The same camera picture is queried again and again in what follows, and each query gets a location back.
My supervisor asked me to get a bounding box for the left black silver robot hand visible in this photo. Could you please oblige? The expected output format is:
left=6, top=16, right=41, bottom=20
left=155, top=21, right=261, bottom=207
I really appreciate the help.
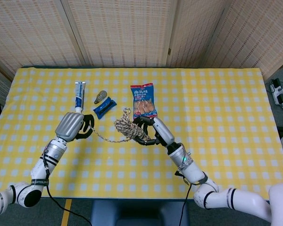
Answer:
left=54, top=112, right=95, bottom=143

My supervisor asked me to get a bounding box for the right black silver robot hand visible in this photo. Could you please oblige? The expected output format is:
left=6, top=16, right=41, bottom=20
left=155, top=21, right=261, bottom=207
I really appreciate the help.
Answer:
left=133, top=116, right=175, bottom=148

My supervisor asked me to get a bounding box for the speckled braided rope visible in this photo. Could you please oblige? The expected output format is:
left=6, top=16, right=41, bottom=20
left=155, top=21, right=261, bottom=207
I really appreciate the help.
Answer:
left=89, top=107, right=150, bottom=144

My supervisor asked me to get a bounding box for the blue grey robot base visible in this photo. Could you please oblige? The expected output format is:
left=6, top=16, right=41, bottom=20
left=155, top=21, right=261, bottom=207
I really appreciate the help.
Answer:
left=89, top=200, right=191, bottom=226

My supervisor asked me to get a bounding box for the white blue toothpaste tube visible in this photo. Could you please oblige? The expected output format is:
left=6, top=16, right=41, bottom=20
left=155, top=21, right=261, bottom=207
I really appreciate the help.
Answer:
left=75, top=81, right=87, bottom=114

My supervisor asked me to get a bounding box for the red blue snack bag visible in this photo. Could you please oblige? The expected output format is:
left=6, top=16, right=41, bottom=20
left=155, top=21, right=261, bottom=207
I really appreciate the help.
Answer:
left=130, top=82, right=158, bottom=120

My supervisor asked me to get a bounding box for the blue snack bar wrapper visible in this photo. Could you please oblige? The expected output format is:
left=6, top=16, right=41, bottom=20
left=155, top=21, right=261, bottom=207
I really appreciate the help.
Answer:
left=92, top=96, right=117, bottom=120

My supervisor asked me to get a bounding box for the small olive grey packet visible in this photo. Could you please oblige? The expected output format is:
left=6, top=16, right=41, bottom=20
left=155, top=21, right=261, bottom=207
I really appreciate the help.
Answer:
left=93, top=90, right=108, bottom=105

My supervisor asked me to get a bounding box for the yellow white checked tablecloth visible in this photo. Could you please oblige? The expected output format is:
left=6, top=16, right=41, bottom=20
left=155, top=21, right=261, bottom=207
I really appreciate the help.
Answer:
left=0, top=67, right=283, bottom=202

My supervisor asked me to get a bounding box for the woven beige folding screen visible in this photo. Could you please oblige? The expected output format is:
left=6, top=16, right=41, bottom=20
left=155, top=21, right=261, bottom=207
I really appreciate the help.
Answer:
left=0, top=0, right=283, bottom=82

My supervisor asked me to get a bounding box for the white power strip with plugs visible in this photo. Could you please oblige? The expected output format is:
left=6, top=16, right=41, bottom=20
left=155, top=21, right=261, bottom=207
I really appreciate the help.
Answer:
left=270, top=79, right=283, bottom=106

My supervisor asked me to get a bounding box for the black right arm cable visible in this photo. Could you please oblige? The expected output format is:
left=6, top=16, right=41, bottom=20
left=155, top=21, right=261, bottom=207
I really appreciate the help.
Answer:
left=175, top=171, right=192, bottom=226

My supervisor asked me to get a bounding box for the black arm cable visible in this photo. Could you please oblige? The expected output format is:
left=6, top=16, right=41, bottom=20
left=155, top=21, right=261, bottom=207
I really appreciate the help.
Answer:
left=175, top=171, right=192, bottom=226
left=43, top=153, right=92, bottom=226

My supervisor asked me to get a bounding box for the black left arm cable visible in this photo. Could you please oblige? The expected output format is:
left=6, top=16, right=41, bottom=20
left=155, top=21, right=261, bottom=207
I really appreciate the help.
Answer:
left=43, top=153, right=92, bottom=226

